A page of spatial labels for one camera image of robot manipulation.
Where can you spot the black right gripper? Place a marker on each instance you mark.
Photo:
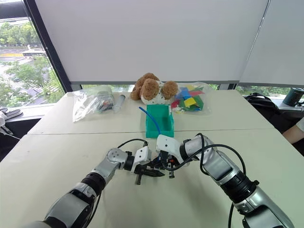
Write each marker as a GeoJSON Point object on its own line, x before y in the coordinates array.
{"type": "Point", "coordinates": [171, 166]}

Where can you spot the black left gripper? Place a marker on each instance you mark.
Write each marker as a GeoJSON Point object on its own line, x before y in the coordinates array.
{"type": "Point", "coordinates": [141, 169]}

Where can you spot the person's bare forearm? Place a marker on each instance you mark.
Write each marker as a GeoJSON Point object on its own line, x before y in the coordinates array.
{"type": "Point", "coordinates": [292, 134]}

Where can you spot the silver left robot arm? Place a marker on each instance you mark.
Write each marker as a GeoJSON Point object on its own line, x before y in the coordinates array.
{"type": "Point", "coordinates": [111, 164]}

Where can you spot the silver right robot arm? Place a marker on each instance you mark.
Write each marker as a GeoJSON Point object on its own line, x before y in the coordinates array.
{"type": "Point", "coordinates": [218, 164]}

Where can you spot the green plastic bin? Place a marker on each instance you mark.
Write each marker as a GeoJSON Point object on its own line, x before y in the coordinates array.
{"type": "Point", "coordinates": [166, 124]}

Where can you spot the clear bag of coloured pieces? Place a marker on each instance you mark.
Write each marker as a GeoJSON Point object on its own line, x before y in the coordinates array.
{"type": "Point", "coordinates": [190, 101]}

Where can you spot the grey plastic syringe tube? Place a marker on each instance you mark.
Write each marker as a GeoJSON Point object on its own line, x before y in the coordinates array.
{"type": "Point", "coordinates": [119, 102]}

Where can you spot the brown teddy bear plush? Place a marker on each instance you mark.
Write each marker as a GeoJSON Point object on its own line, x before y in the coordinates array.
{"type": "Point", "coordinates": [149, 88]}

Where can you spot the clear bag of small parts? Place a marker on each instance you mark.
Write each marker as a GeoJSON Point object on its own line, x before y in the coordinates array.
{"type": "Point", "coordinates": [102, 102]}

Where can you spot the black backpack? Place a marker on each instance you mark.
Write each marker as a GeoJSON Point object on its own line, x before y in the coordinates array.
{"type": "Point", "coordinates": [263, 104]}

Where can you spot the large white roller blind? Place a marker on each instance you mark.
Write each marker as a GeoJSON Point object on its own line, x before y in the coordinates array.
{"type": "Point", "coordinates": [152, 40]}

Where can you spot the dark green cylindrical cup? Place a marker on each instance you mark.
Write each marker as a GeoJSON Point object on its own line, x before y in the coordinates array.
{"type": "Point", "coordinates": [293, 96]}

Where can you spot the black slipper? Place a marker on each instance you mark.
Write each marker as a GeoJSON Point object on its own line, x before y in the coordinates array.
{"type": "Point", "coordinates": [12, 113]}

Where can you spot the narrow white roller blind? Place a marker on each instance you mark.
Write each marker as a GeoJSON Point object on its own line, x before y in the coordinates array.
{"type": "Point", "coordinates": [278, 40]}

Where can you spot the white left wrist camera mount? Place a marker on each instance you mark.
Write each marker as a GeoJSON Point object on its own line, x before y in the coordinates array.
{"type": "Point", "coordinates": [142, 154]}

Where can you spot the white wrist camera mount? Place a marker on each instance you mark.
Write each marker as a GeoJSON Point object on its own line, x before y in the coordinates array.
{"type": "Point", "coordinates": [166, 143]}
{"type": "Point", "coordinates": [142, 154]}

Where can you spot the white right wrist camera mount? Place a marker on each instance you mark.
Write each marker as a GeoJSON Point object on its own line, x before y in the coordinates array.
{"type": "Point", "coordinates": [166, 143]}

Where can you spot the black window frame post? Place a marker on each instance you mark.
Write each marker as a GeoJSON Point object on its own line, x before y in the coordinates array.
{"type": "Point", "coordinates": [47, 45]}

